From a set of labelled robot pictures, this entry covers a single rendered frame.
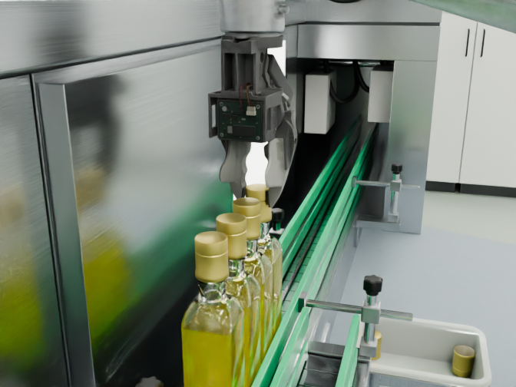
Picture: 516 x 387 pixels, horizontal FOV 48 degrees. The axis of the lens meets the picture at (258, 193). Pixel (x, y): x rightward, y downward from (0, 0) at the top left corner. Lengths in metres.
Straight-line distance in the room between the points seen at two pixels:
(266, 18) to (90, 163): 0.24
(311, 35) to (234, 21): 0.99
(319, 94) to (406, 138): 0.31
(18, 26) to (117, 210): 0.23
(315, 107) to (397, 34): 0.34
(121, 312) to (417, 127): 1.13
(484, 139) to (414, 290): 3.15
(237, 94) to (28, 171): 0.24
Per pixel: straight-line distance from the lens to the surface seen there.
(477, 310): 1.37
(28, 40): 0.54
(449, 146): 4.48
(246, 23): 0.66
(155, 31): 0.75
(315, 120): 1.79
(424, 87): 1.63
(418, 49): 1.62
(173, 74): 0.78
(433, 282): 1.46
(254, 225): 0.69
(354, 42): 1.63
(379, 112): 1.74
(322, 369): 0.89
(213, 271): 0.59
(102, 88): 0.62
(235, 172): 0.74
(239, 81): 0.66
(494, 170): 4.55
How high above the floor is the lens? 1.39
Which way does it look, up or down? 19 degrees down
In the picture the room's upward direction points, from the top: straight up
